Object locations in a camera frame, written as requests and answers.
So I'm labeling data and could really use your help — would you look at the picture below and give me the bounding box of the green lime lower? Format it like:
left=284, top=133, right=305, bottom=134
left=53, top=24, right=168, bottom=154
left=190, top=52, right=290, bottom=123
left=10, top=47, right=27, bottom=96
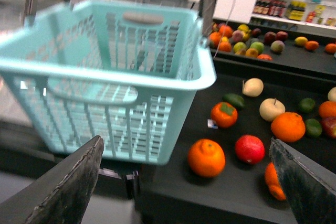
left=304, top=119, right=322, bottom=138

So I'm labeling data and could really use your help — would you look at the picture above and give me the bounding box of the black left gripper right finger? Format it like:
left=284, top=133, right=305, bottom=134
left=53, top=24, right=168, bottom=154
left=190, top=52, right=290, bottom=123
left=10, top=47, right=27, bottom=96
left=269, top=138, right=335, bottom=223

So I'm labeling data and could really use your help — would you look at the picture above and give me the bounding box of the red yellow apple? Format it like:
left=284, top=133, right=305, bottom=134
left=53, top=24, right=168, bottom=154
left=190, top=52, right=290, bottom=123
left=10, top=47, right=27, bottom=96
left=321, top=116, right=336, bottom=140

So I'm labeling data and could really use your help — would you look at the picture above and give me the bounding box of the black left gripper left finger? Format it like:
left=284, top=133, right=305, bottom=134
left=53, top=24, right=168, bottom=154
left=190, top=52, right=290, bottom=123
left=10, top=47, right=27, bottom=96
left=1, top=136, right=104, bottom=223

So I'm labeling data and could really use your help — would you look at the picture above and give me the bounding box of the orange persimmon green calyx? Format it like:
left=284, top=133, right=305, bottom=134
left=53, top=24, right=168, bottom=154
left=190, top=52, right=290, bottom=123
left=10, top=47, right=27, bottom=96
left=211, top=102, right=238, bottom=129

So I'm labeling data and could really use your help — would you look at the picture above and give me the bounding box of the orange half hidden front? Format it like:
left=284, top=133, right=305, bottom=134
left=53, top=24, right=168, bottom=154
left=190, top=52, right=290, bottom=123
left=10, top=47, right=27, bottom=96
left=264, top=162, right=286, bottom=201

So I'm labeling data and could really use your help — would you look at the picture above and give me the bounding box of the light teal plastic basket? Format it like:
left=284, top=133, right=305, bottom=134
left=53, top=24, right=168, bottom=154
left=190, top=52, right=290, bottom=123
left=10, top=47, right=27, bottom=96
left=1, top=0, right=216, bottom=165

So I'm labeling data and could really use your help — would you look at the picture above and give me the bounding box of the green lime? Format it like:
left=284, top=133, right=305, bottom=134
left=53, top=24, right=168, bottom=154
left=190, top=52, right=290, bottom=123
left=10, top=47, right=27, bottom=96
left=304, top=119, right=322, bottom=138
left=298, top=98, right=316, bottom=113

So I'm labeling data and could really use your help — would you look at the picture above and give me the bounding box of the orange far shelf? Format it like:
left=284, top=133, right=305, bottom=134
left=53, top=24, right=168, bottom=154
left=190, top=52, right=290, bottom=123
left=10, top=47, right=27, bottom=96
left=324, top=43, right=336, bottom=54

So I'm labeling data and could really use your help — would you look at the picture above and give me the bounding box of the peach green red fruit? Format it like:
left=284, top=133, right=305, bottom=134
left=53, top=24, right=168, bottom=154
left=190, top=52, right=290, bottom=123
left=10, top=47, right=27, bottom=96
left=270, top=40, right=285, bottom=54

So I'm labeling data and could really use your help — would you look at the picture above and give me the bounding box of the yellow lemon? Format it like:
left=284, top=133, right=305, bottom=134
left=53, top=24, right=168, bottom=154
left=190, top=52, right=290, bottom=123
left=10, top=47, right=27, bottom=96
left=295, top=36, right=308, bottom=47

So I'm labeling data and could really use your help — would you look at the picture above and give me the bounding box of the green lime upper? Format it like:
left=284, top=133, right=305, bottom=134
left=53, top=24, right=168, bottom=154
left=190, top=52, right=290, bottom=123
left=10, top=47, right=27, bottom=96
left=298, top=98, right=316, bottom=113

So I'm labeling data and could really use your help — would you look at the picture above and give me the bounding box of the cream white pear left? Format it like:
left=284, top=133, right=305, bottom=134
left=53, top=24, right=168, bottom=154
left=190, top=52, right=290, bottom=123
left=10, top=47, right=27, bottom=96
left=242, top=78, right=264, bottom=98

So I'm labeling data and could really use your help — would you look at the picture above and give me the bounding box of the dark green avocado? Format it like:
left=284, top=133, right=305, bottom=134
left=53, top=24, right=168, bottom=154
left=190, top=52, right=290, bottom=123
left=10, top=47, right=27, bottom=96
left=222, top=93, right=245, bottom=110

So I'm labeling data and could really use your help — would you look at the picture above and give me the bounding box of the orange with green stem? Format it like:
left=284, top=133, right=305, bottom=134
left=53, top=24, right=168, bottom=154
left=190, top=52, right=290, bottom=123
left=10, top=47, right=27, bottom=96
left=187, top=138, right=226, bottom=178

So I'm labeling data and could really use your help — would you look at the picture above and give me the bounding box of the orange beside lemon on shelf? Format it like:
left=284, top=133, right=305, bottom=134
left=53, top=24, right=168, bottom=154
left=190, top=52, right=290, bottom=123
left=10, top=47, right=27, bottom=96
left=305, top=40, right=319, bottom=51

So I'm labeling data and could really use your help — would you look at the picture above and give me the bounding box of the cream white apple with stem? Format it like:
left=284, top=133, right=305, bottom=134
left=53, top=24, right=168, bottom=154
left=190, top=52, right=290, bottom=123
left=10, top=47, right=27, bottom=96
left=259, top=98, right=286, bottom=122

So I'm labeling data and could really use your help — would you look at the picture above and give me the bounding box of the orange fruit right cluster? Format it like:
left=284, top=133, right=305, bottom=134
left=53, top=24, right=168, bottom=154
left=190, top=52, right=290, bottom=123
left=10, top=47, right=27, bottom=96
left=318, top=101, right=336, bottom=118

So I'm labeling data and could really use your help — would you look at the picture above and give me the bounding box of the red apple front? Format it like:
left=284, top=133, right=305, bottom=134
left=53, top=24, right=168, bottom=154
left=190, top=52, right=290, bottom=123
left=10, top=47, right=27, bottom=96
left=235, top=135, right=265, bottom=165

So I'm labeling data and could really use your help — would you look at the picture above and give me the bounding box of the large orange fruit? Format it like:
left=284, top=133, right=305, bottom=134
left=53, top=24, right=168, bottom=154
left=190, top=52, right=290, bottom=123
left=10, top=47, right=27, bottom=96
left=271, top=112, right=306, bottom=143

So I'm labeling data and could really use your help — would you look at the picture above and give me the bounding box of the white apple back right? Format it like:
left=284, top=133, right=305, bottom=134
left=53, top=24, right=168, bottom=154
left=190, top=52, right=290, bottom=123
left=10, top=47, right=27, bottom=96
left=327, top=87, right=336, bottom=102

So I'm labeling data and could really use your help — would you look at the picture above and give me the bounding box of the white price tag card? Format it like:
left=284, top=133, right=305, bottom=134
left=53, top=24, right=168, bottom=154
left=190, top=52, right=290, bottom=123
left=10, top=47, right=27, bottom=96
left=207, top=119, right=218, bottom=129

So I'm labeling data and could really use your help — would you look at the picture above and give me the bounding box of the dark red apple shelf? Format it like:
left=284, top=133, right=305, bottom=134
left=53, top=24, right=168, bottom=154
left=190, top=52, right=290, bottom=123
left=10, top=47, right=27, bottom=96
left=264, top=31, right=276, bottom=45

